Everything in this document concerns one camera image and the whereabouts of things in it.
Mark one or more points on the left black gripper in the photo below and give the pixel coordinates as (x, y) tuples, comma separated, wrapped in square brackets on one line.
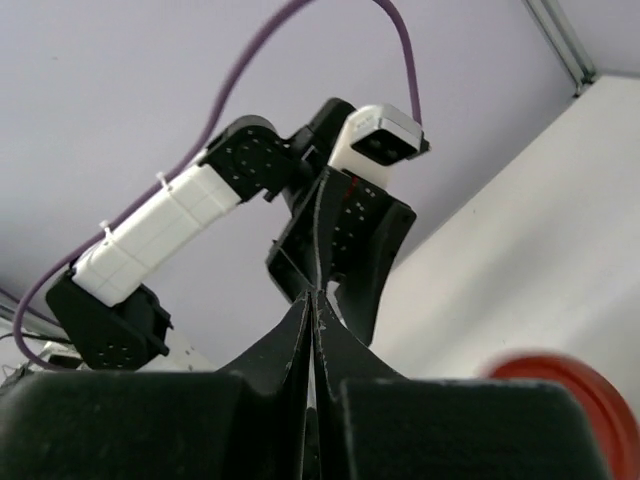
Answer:
[(343, 230)]

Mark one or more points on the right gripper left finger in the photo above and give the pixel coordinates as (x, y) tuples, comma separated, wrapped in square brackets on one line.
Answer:
[(243, 421)]

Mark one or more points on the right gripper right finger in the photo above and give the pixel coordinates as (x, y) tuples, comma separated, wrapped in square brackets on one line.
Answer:
[(376, 424)]

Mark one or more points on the red round lid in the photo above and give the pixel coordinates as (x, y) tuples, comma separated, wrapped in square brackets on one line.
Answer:
[(612, 419)]

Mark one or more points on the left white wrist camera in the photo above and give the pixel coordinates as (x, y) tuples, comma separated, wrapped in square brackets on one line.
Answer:
[(374, 138)]

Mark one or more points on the left aluminium frame post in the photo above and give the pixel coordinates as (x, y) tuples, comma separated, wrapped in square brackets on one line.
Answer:
[(556, 28)]

